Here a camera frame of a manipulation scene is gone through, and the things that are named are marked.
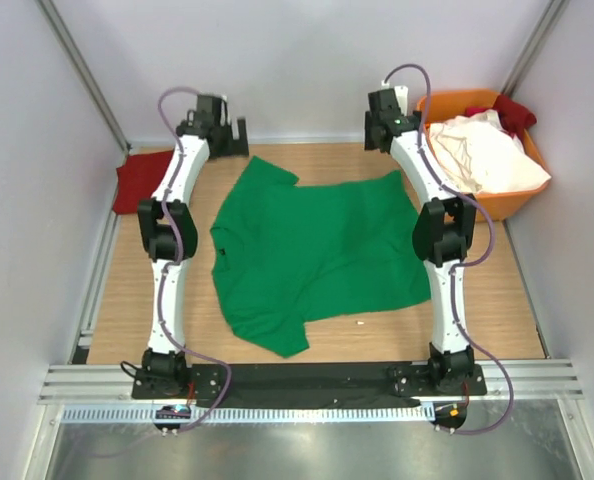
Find green t-shirt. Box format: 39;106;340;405
210;157;431;358

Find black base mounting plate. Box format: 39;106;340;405
131;361;487;410

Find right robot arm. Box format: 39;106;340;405
364;88;476;396

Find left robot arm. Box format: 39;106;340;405
132;86;249;400

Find aluminium frame rail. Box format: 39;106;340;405
38;359;584;405

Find folded red t-shirt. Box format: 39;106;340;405
113;150;173;215

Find orange plastic bin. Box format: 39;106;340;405
426;89;550;221

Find dark red t-shirt in bin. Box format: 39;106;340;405
464;94;537;141

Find right aluminium corner post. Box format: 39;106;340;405
501;0;570;97

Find left aluminium corner post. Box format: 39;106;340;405
34;0;131;154

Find white crumpled t-shirt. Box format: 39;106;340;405
427;109;551;194

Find white slotted cable duct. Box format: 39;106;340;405
62;402;435;424

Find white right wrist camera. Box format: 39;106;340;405
381;82;409;112

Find aluminium corner post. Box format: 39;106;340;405
34;0;131;154
501;0;570;97

